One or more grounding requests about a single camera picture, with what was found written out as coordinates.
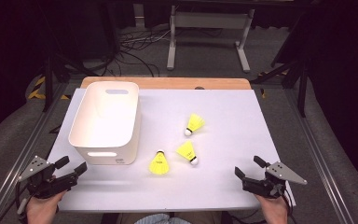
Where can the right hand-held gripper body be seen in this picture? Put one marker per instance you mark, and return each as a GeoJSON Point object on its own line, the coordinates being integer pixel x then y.
{"type": "Point", "coordinates": [264, 186]}

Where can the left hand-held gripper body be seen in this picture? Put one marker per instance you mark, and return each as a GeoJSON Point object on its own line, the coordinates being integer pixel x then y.
{"type": "Point", "coordinates": [45, 185]}

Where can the white plastic bin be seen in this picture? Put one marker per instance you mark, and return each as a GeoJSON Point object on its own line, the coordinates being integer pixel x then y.
{"type": "Point", "coordinates": [105, 124]}

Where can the yellow shuttlecock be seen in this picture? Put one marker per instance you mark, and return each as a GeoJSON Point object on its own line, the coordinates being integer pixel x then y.
{"type": "Point", "coordinates": [195, 122]}
{"type": "Point", "coordinates": [159, 165]}
{"type": "Point", "coordinates": [186, 151]}

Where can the person's left hand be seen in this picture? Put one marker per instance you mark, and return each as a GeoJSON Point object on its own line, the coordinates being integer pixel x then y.
{"type": "Point", "coordinates": [42, 210]}

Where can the person's right hand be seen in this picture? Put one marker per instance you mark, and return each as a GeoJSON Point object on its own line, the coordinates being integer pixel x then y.
{"type": "Point", "coordinates": [275, 211]}

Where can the black tripod stand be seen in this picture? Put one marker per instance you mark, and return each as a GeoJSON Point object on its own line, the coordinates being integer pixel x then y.
{"type": "Point", "coordinates": [302, 87]}
{"type": "Point", "coordinates": [48, 81]}

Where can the person's striped shirt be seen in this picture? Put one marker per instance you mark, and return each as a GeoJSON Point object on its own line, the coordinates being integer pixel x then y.
{"type": "Point", "coordinates": [161, 219]}

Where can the white metal stand frame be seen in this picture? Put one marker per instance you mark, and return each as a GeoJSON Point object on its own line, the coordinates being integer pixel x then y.
{"type": "Point", "coordinates": [211, 20]}

